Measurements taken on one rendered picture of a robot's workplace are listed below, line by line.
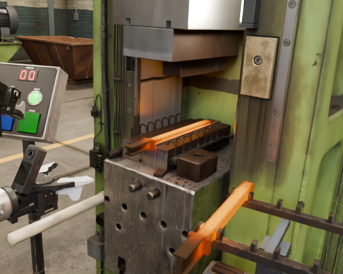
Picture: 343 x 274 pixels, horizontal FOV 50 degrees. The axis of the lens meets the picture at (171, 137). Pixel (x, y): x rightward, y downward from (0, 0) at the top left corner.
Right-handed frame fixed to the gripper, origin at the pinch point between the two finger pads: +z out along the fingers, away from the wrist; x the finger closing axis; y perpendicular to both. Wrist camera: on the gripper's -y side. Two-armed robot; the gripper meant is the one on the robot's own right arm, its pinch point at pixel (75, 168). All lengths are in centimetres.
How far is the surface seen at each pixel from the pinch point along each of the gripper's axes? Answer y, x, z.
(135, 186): 12.3, 2.0, 21.6
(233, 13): -42, 12, 57
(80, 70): 72, -518, 431
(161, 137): -0.7, 0.9, 35.4
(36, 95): -10, -46, 19
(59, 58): 50, -552, 405
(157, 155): 3.7, 3.1, 30.6
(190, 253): 1.1, 43.5, -9.2
